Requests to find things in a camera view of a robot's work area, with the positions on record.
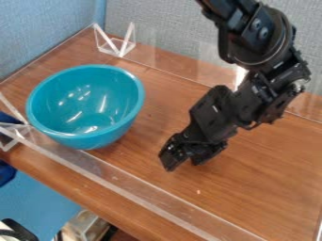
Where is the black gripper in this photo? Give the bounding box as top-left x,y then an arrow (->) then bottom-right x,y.
159,118 -> 236,171

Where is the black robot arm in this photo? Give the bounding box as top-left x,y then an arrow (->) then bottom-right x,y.
159,0 -> 311,171

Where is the blue plastic bowl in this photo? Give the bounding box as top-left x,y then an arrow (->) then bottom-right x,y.
25,64 -> 144,150

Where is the clear acrylic front barrier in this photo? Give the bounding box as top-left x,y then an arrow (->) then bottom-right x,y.
0,122 -> 268,241

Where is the clear acrylic barrier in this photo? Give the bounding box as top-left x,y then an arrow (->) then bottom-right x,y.
0,122 -> 268,241
124,43 -> 322,123

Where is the clear acrylic back barrier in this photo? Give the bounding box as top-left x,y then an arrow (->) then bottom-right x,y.
124,43 -> 322,123

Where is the clear box under table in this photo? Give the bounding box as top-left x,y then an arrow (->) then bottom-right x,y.
60,209 -> 111,241

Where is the black object bottom left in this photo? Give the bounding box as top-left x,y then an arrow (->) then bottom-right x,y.
0,218 -> 39,241

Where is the clear acrylic corner bracket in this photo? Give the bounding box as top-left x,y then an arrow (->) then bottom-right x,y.
93,23 -> 136,57

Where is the clear acrylic left bracket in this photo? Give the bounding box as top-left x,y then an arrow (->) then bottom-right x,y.
0,92 -> 31,152

